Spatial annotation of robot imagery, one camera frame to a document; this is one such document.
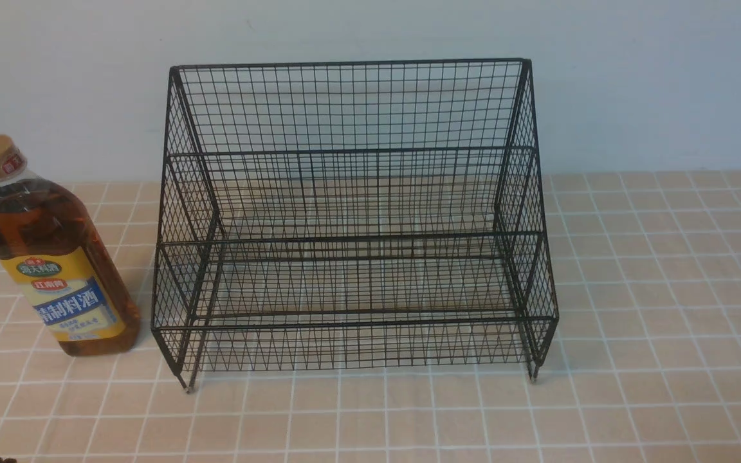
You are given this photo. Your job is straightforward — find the cooking wine bottle yellow label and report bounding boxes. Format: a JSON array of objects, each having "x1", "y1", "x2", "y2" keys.
[{"x1": 0, "y1": 134, "x2": 141, "y2": 357}]

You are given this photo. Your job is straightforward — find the black wire mesh shelf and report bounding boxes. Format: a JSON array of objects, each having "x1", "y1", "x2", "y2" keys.
[{"x1": 151, "y1": 58, "x2": 560, "y2": 392}]

